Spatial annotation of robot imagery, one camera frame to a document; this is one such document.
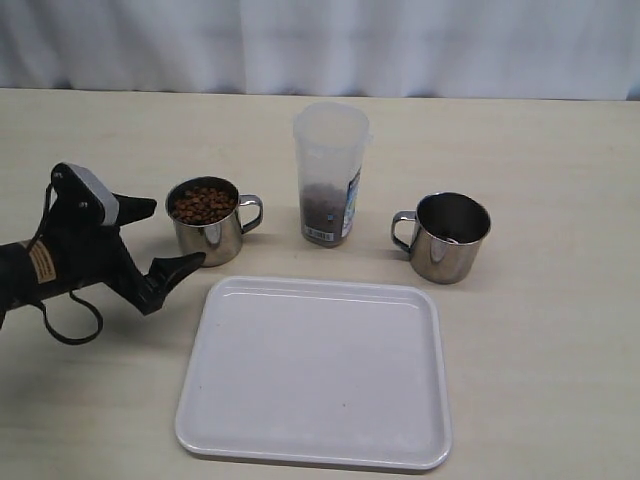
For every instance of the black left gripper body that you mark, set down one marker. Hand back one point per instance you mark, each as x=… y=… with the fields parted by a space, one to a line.
x=83 y=254

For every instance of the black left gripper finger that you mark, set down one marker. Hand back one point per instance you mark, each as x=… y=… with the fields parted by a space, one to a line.
x=133 y=209
x=162 y=277

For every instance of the steel mug with kibble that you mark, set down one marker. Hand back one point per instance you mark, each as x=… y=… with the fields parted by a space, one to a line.
x=442 y=235
x=211 y=216

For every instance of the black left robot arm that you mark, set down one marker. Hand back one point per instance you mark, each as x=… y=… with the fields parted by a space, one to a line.
x=21 y=269

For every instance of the white rectangular tray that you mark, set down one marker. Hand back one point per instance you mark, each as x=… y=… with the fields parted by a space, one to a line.
x=317 y=372

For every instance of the clear plastic tall container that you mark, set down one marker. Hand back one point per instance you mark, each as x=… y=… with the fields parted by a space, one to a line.
x=330 y=142

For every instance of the white backdrop curtain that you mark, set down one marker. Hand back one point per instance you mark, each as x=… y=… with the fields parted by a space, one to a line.
x=587 y=50

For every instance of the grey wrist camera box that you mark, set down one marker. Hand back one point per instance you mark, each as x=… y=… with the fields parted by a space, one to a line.
x=79 y=190

